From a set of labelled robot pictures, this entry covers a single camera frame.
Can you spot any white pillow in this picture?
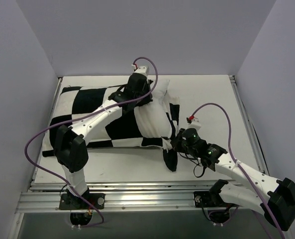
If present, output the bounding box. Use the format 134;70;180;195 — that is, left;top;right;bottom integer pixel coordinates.
134;79;180;139

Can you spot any black white checkered pillowcase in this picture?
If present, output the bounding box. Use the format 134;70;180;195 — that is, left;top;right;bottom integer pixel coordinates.
50;86;178;172

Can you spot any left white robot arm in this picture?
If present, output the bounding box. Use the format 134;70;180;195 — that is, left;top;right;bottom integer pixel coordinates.
53;70;152;209

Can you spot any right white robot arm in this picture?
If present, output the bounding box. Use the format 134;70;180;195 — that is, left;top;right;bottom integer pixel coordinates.
171;128;295;231

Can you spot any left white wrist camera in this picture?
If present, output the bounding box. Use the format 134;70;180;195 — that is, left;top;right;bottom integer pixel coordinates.
132;64;149;77

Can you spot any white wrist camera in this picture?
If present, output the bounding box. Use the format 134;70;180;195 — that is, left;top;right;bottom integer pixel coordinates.
132;64;149;77
187;116;201;131

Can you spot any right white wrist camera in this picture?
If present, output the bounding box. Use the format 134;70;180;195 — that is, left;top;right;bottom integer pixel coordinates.
187;116;201;131

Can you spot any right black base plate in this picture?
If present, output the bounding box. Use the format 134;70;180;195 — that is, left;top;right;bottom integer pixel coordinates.
193;191;236;208

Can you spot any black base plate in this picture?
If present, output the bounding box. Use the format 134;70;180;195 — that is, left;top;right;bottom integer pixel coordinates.
193;191;236;208
59;193;105;210

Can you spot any right aluminium side rail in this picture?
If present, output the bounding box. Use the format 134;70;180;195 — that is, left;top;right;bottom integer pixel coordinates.
229;75;269;175

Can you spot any aluminium side rail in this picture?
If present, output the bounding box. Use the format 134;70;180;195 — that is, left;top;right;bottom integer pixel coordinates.
31;77;63;182
229;75;269;175

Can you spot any left aluminium side rail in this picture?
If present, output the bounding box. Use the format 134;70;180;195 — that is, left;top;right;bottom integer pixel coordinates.
31;77;63;182

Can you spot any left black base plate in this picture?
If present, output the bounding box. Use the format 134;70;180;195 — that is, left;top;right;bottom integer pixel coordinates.
59;193;105;210

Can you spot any aluminium front frame rail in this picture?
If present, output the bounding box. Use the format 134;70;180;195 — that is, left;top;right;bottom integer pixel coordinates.
14;181;286;214

